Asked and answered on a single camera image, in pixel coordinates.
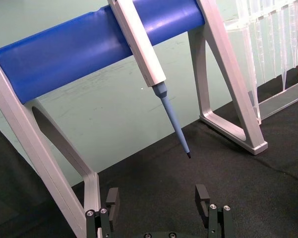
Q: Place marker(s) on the clear plastic transfer pipette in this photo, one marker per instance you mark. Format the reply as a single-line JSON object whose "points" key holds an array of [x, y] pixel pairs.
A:
{"points": [[284, 62], [278, 49]]}

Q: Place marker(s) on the black table cloth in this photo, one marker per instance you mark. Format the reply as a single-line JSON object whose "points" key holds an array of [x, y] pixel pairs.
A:
{"points": [[188, 168]]}

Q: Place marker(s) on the white and blue micropipette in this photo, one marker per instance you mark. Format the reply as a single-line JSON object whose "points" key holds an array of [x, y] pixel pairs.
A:
{"points": [[138, 49]]}

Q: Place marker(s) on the clear acrylic pipette rack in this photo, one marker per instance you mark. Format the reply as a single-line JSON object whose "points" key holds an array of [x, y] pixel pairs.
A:
{"points": [[275, 109]]}

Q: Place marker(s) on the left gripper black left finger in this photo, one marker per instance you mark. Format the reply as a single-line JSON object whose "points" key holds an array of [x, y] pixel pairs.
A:
{"points": [[112, 210]]}

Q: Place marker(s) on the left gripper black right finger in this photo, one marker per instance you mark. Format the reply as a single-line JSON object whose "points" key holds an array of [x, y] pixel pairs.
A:
{"points": [[203, 203]]}

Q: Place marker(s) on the pipette stand blue bar grey legs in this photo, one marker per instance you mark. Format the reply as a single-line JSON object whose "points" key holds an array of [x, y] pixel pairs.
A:
{"points": [[64, 62]]}

